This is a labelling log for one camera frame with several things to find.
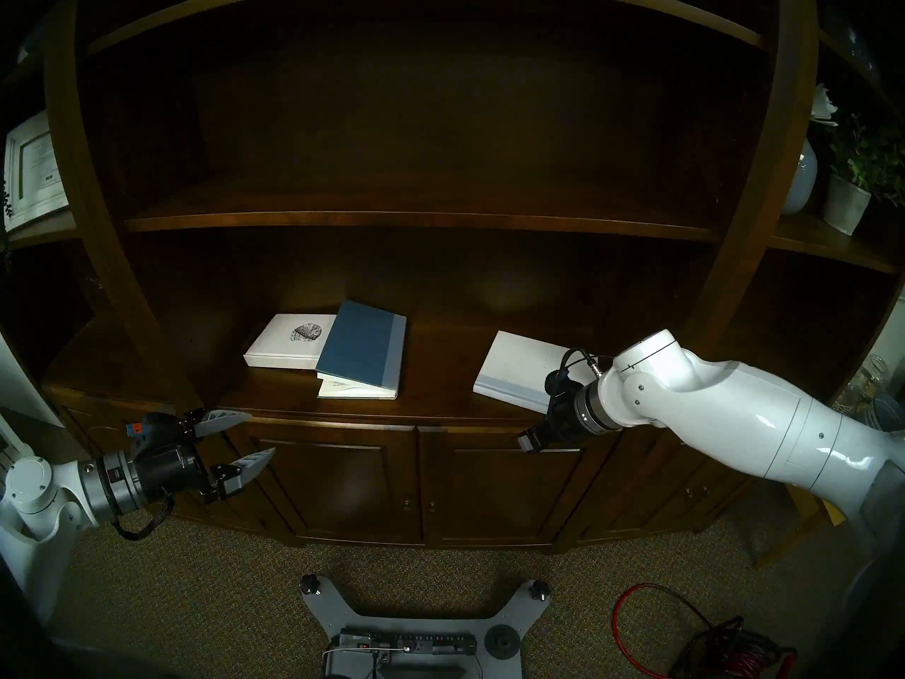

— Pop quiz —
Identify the round black rubber foot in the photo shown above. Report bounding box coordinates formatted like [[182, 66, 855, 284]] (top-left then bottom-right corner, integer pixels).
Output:
[[484, 625, 520, 661]]

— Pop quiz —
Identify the grey metal robot base plate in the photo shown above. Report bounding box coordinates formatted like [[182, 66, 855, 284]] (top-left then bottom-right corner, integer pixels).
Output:
[[298, 575, 552, 679]]

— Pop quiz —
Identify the white round vase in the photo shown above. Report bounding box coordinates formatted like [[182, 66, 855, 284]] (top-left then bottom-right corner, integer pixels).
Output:
[[781, 139, 819, 216]]

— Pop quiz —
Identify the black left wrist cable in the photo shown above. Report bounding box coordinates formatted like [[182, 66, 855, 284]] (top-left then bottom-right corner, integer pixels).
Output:
[[110, 494, 174, 540]]

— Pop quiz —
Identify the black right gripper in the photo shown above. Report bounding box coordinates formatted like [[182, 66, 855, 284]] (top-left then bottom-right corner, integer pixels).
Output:
[[517, 393, 582, 455]]

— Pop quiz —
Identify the dark hanging bead plant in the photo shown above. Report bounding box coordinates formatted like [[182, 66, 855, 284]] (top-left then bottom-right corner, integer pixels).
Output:
[[0, 175, 15, 275]]

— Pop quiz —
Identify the white book pale blue spine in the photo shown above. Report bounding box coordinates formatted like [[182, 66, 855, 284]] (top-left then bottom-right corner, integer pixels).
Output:
[[472, 330, 603, 414]]

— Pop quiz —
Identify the red cable coil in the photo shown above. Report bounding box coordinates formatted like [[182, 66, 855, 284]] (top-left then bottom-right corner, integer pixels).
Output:
[[612, 582, 796, 679]]

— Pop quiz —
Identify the black power strip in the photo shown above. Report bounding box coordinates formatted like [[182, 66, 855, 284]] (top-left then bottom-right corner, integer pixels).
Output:
[[332, 628, 481, 661]]

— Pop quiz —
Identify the white slatted chair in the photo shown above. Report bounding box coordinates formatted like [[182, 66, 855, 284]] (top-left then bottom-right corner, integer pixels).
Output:
[[0, 409, 35, 473]]

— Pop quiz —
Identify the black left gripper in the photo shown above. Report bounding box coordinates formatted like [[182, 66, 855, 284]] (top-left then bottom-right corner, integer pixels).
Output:
[[134, 407, 276, 504]]

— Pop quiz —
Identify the blue cover hardback book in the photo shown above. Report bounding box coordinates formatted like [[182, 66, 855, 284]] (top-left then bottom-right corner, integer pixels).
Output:
[[315, 299, 408, 400]]

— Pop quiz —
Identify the white book with round print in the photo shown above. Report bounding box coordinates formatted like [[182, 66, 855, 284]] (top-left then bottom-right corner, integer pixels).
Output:
[[244, 313, 339, 371]]

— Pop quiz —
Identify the dark brown wooden bookcase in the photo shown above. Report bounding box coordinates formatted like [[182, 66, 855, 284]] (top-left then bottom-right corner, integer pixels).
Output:
[[0, 0, 905, 552]]

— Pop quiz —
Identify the light wooden side table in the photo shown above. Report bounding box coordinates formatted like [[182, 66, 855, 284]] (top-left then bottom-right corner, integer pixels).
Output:
[[753, 483, 835, 569]]

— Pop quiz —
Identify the green plant in white pot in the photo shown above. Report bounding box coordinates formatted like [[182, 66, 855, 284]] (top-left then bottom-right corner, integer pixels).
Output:
[[822, 112, 905, 236]]

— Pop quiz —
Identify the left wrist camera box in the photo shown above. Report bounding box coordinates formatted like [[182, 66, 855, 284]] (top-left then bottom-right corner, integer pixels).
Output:
[[124, 412, 183, 449]]

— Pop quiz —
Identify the white artificial flower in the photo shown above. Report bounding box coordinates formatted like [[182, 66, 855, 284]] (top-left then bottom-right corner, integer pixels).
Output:
[[810, 83, 840, 127]]

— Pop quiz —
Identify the white framed certificate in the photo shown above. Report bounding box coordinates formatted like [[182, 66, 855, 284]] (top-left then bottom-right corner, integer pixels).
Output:
[[4, 110, 70, 233]]

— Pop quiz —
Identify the clear glass jar with sticks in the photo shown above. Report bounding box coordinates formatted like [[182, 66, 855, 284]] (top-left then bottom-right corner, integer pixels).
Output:
[[833, 354, 890, 413]]

